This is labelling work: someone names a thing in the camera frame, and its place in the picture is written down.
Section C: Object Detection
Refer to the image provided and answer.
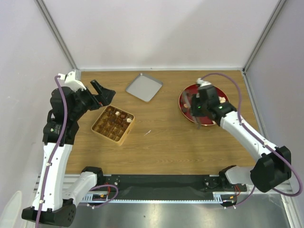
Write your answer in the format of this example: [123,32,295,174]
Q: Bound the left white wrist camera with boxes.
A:
[58,69,86,92]

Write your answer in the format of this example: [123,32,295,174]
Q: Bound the aluminium frame rail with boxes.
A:
[33,173,295,205]

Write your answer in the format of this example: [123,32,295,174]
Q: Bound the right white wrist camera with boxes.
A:
[196,78,212,87]

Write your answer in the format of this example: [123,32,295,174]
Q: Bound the silver tin lid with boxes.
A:
[126,73,163,103]

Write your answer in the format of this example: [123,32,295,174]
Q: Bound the white chocolate pair right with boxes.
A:
[219,96,226,103]

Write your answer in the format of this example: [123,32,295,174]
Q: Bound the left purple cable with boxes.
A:
[35,75,69,228]

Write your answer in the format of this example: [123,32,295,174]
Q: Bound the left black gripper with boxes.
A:
[69,80,115,120]

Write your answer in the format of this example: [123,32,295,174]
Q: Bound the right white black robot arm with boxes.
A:
[190,85,292,193]

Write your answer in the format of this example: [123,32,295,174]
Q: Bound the brown metal tongs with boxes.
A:
[182,91,201,129]

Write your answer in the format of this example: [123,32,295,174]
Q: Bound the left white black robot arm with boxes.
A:
[21,80,116,228]

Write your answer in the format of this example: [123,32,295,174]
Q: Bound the round red plate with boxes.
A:
[179,84,229,126]

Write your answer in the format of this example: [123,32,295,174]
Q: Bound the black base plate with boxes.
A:
[104,174,247,201]

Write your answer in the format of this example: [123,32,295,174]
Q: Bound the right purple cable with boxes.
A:
[198,73,301,197]

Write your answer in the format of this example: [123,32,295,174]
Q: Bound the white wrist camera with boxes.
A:
[196,78,212,87]
[58,69,86,92]

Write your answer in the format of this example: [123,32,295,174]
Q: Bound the gold chocolate box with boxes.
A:
[91,105,135,146]

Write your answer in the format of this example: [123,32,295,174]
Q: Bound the purple cable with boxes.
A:
[35,75,69,228]
[198,73,301,197]

